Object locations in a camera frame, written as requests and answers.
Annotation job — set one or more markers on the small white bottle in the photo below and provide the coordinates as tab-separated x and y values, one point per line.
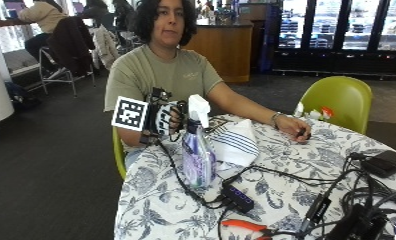
299	110

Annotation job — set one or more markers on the red-capped white bottle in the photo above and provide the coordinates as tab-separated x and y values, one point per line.
325	113

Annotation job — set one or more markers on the white marker cube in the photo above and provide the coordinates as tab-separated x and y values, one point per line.
128	113

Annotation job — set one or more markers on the blue floral tablecloth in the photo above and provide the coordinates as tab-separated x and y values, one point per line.
277	166

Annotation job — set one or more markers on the clear spray bottle white trigger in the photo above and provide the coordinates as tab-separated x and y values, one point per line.
198	153

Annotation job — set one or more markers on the green plastic chair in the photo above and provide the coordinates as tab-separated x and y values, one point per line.
337	100
118	156

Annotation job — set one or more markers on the the person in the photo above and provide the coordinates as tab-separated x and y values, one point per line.
162	73

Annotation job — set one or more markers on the white blue-striped cloth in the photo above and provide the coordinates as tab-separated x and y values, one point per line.
235	143

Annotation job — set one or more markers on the black flat device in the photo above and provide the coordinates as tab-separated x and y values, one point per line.
384	162

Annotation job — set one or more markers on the wooden counter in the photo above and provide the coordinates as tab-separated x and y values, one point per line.
224	50

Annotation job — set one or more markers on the black usb hub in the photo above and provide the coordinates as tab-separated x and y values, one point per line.
236	199

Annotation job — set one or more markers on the white jacket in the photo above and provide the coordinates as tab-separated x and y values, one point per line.
104	45

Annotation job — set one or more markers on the black box device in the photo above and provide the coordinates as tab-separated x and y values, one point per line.
357	223

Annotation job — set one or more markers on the glass-door refrigerators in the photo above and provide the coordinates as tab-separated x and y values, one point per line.
339	33

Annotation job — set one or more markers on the metal chair with dark jacket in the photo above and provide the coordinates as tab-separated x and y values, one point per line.
68	46

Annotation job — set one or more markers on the dark bag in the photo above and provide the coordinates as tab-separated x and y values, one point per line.
19	95

